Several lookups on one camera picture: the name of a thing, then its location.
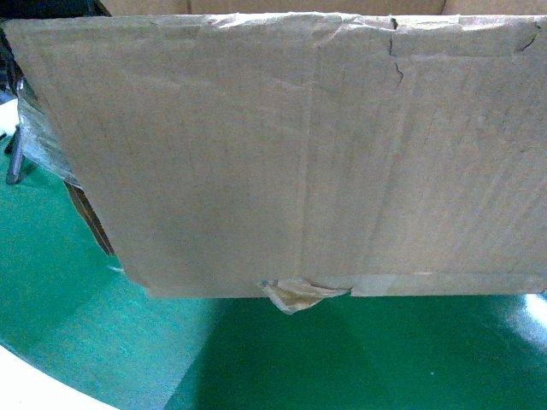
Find large cardboard box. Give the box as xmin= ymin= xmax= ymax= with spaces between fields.
xmin=1 ymin=1 xmax=546 ymax=313

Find black mini tripod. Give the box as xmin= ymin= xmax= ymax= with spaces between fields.
xmin=5 ymin=126 xmax=26 ymax=185

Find green conveyor belt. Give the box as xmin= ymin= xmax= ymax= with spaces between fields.
xmin=0 ymin=157 xmax=547 ymax=410

